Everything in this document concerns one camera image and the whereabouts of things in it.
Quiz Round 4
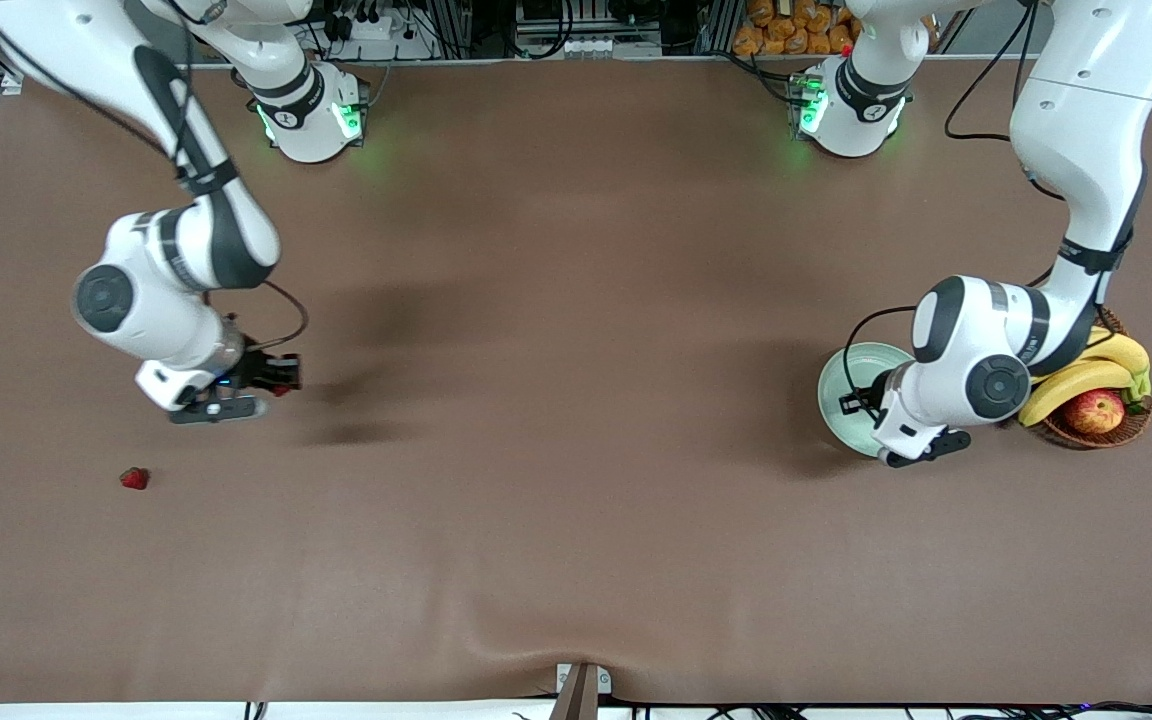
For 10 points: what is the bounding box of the brown table cover mat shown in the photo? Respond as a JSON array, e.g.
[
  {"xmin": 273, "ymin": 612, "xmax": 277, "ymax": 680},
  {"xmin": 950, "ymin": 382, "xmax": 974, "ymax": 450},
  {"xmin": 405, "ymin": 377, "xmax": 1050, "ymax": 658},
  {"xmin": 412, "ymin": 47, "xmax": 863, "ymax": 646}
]
[{"xmin": 0, "ymin": 55, "xmax": 1152, "ymax": 707}]

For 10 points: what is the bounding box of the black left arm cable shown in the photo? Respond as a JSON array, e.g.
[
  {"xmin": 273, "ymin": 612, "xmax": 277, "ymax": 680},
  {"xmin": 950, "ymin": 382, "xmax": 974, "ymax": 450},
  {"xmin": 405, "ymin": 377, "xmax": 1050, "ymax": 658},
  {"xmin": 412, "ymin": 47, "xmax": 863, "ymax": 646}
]
[{"xmin": 841, "ymin": 0, "xmax": 1042, "ymax": 401}]

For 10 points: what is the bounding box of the black equipment rack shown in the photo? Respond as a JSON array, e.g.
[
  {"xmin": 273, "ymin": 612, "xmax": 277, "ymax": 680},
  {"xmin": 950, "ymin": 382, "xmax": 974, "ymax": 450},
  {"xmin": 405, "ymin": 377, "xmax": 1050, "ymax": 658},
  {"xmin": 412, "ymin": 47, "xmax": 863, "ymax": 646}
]
[{"xmin": 416, "ymin": 0, "xmax": 737, "ymax": 59}]

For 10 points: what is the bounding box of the red yellow apple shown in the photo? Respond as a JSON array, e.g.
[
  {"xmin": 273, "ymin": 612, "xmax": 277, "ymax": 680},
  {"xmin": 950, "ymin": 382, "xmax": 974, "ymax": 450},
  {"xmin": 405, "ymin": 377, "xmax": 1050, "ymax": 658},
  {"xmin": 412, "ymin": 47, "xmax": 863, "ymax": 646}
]
[{"xmin": 1063, "ymin": 388, "xmax": 1126, "ymax": 436}]

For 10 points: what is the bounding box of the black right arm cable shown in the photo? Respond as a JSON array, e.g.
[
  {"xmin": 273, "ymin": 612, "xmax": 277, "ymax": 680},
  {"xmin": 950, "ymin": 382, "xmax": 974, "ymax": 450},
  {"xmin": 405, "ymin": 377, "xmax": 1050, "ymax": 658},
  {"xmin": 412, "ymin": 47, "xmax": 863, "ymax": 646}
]
[{"xmin": 171, "ymin": 0, "xmax": 310, "ymax": 353}]

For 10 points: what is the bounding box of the metal table edge bracket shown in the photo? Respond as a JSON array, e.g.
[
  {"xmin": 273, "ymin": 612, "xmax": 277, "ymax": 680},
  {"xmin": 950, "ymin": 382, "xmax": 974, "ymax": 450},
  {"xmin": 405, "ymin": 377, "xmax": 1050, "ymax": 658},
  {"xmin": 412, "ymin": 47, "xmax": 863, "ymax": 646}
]
[{"xmin": 548, "ymin": 662, "xmax": 614, "ymax": 720}]

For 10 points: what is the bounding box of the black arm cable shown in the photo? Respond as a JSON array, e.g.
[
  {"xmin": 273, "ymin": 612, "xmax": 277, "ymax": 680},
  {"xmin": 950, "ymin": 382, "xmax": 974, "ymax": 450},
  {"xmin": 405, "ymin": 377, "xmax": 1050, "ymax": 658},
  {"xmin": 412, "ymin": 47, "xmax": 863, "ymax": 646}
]
[
  {"xmin": 841, "ymin": 0, "xmax": 1042, "ymax": 401},
  {"xmin": 171, "ymin": 0, "xmax": 310, "ymax": 353}
]

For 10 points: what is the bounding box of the white power strip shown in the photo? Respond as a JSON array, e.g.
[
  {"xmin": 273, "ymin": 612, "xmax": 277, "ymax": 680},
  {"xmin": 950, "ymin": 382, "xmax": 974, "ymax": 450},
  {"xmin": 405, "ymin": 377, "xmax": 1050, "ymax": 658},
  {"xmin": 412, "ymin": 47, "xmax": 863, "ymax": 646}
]
[{"xmin": 321, "ymin": 8, "xmax": 419, "ymax": 46}]

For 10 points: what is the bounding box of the pale green round plate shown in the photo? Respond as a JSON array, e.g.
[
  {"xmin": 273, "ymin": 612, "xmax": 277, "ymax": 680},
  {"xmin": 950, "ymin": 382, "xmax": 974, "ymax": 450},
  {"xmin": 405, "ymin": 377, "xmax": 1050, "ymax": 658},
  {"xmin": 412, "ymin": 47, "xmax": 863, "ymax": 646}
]
[{"xmin": 817, "ymin": 342, "xmax": 912, "ymax": 460}]

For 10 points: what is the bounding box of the orange toy food pile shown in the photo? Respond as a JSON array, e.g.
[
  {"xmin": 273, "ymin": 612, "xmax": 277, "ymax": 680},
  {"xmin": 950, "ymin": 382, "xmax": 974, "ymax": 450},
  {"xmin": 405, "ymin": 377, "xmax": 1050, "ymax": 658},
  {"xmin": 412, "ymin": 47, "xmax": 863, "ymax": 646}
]
[{"xmin": 733, "ymin": 0, "xmax": 857, "ymax": 57}]

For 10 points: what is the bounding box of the brown wicker basket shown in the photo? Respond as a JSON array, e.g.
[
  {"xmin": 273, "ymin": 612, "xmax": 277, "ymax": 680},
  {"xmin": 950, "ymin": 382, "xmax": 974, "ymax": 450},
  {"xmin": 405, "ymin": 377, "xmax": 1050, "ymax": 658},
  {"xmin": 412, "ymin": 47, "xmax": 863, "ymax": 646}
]
[{"xmin": 1021, "ymin": 305, "xmax": 1152, "ymax": 450}]

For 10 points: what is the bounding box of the yellow banana bunch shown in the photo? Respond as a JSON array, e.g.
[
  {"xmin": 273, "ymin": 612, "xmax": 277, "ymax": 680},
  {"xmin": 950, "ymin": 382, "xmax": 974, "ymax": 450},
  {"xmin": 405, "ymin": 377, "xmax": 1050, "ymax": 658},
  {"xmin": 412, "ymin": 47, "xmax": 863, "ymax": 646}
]
[{"xmin": 1019, "ymin": 330, "xmax": 1152, "ymax": 428}]

